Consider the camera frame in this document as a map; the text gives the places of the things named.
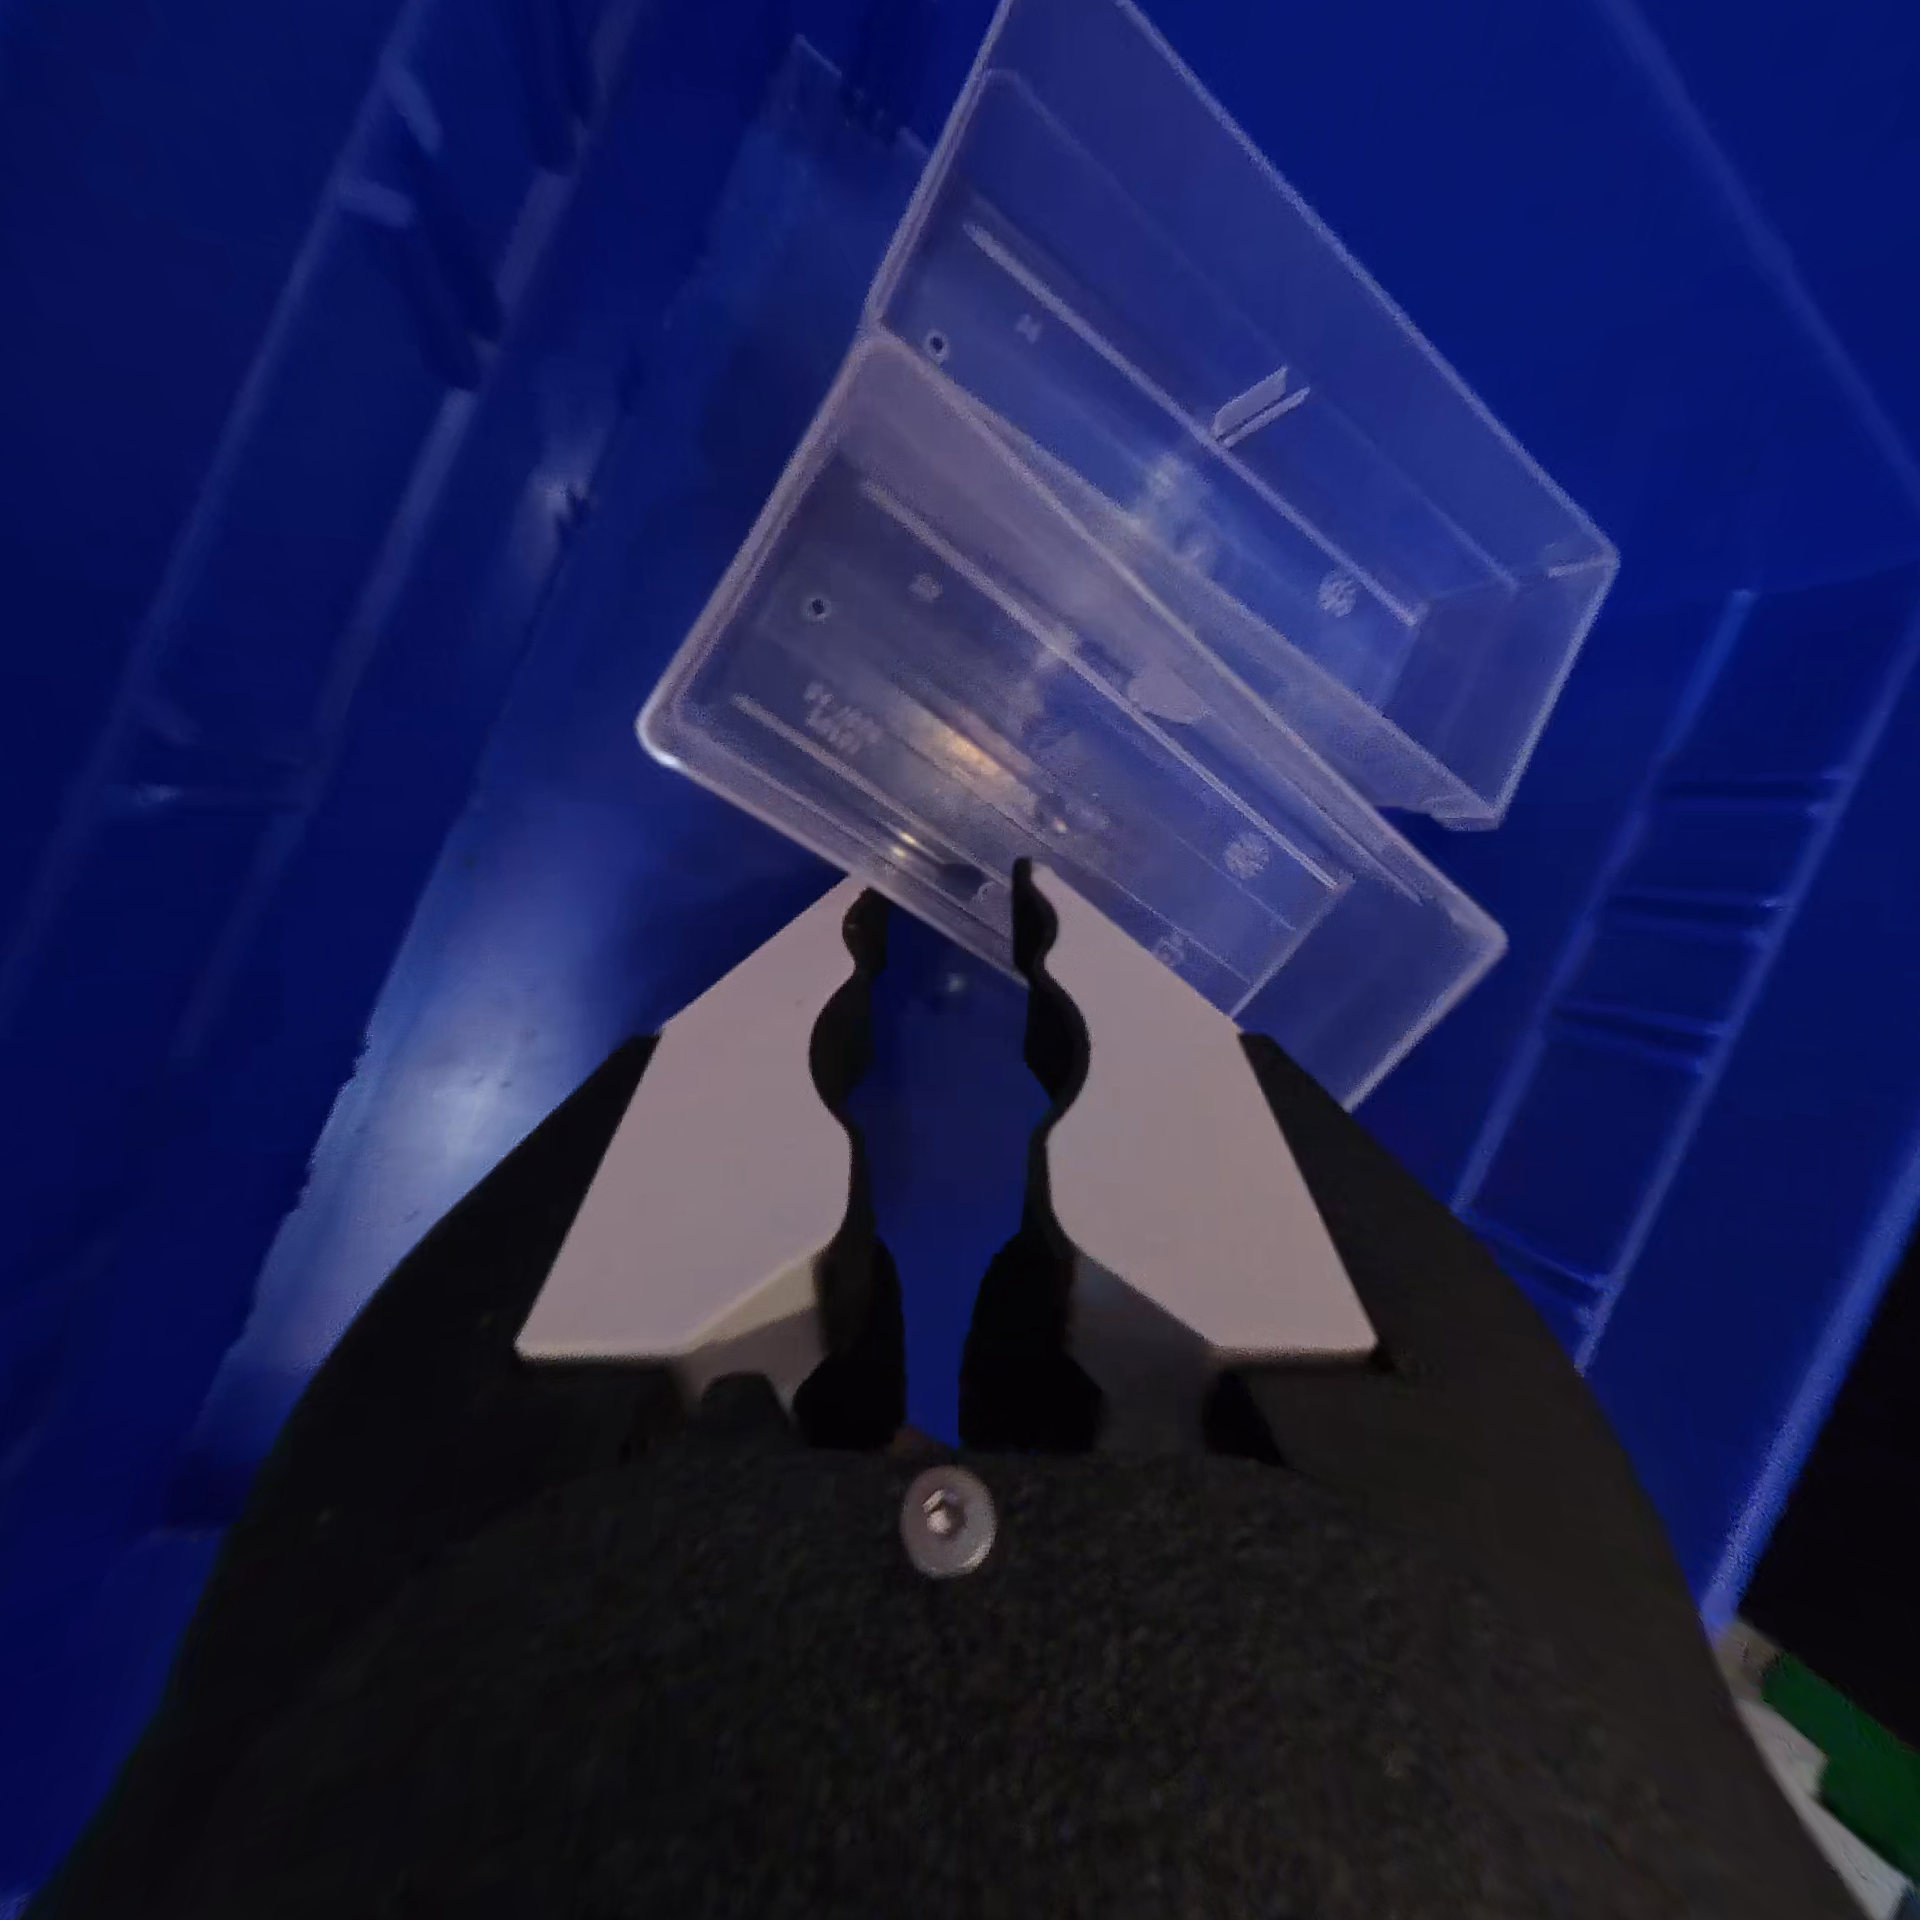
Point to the green plastic bin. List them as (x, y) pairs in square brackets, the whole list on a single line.
[(1853, 1741)]

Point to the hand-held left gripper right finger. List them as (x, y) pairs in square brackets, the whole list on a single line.
[(1184, 1200)]

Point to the blue plastic bin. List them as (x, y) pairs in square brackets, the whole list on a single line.
[(375, 600)]

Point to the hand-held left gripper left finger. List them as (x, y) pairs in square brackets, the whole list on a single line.
[(705, 1200)]

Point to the clear plastic drawer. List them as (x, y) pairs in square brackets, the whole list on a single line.
[(931, 674), (1141, 344)]

